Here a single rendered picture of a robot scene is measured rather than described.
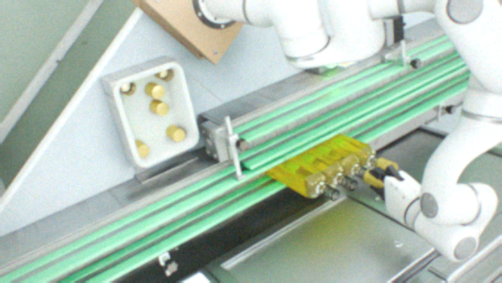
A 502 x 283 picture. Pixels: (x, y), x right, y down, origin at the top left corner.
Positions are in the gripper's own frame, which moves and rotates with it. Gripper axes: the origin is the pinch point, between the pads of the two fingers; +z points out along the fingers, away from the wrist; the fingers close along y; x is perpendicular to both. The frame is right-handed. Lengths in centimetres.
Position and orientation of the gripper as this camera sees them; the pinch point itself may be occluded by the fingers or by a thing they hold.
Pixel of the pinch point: (378, 180)
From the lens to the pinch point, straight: 118.4
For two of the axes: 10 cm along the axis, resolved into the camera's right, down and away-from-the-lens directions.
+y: -1.8, -8.8, -4.4
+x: -9.3, 3.0, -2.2
